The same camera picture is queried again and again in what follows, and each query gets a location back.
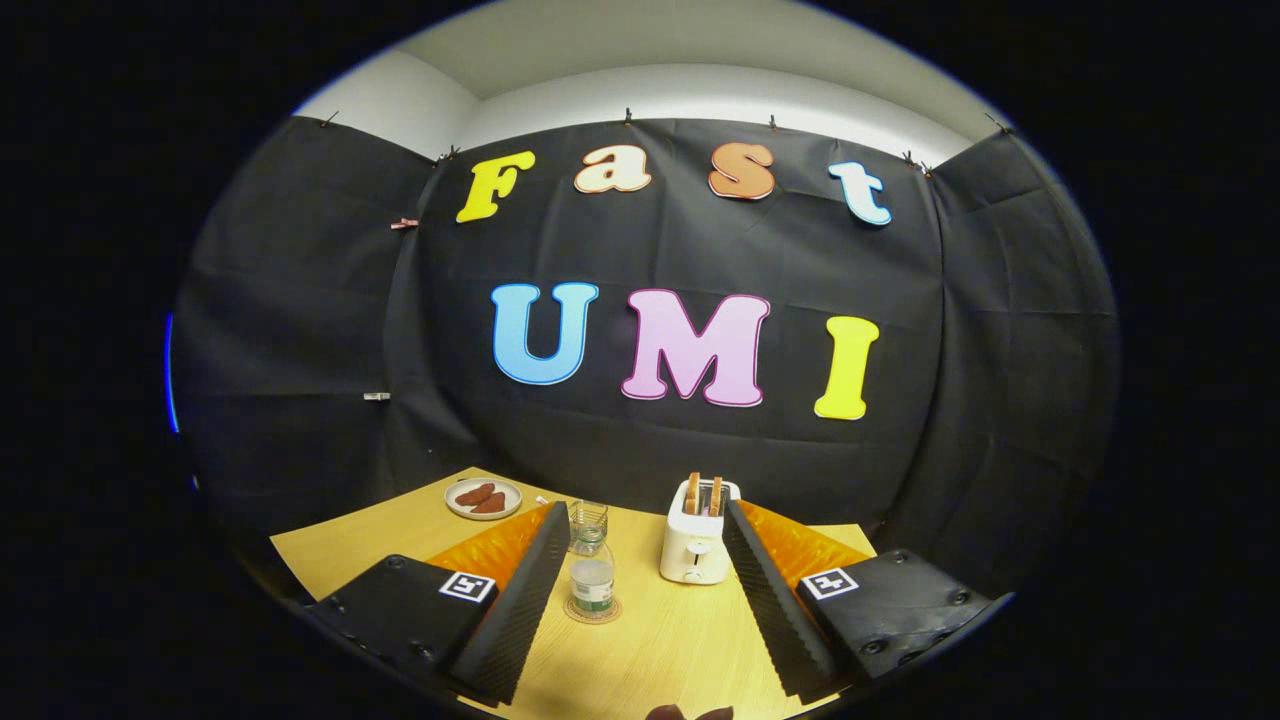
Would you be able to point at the black backdrop cloth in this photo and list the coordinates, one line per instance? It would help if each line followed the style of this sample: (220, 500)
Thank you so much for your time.
(650, 240)

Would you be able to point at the clear drinking glass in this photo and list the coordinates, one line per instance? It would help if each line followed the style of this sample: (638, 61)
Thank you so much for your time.
(590, 515)

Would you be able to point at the small white plate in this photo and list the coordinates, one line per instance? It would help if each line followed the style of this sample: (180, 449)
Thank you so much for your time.
(505, 487)

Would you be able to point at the wooden table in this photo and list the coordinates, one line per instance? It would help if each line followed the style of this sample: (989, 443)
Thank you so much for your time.
(650, 650)

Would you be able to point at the brown food piece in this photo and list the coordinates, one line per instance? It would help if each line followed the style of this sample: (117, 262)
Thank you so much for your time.
(490, 504)
(474, 493)

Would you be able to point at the toast slice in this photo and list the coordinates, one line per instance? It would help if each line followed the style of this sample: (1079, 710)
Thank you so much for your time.
(691, 493)
(715, 496)

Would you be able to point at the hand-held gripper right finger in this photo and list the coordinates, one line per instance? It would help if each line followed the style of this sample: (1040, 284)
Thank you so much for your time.
(775, 610)

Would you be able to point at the clear plastic bottle green label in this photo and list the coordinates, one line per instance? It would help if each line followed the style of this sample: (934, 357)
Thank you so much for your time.
(592, 580)

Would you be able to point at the round wooden coaster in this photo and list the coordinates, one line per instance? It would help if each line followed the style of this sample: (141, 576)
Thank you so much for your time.
(592, 619)

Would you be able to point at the white toaster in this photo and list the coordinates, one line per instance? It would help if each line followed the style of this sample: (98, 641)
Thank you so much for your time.
(690, 550)

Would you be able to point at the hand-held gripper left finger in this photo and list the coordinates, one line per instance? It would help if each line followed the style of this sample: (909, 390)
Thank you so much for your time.
(515, 610)

